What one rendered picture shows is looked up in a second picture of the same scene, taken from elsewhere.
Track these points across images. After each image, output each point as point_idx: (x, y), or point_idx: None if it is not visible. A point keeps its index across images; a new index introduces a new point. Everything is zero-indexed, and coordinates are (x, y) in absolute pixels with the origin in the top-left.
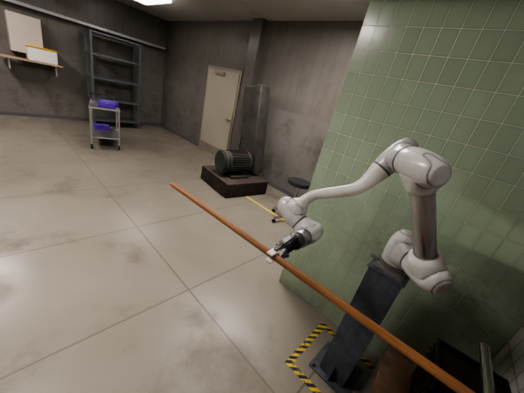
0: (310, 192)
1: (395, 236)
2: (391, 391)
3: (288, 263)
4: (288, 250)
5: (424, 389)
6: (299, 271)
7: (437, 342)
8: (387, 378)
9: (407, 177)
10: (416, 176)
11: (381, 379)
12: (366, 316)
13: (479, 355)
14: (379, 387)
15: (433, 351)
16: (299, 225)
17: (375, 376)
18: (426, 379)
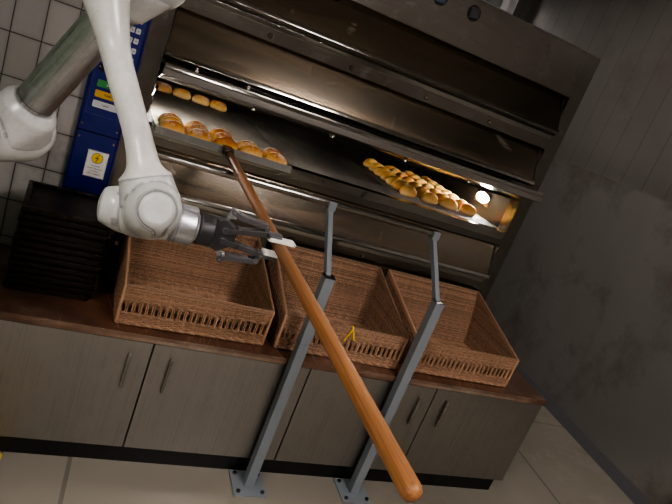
0: (149, 131)
1: None
2: (62, 308)
3: (275, 230)
4: (235, 240)
5: (90, 253)
6: (272, 223)
7: (35, 209)
8: (42, 310)
9: (163, 3)
10: (181, 0)
11: (52, 315)
12: (250, 192)
13: (161, 155)
14: (70, 318)
15: (37, 223)
16: None
17: (45, 325)
18: (90, 241)
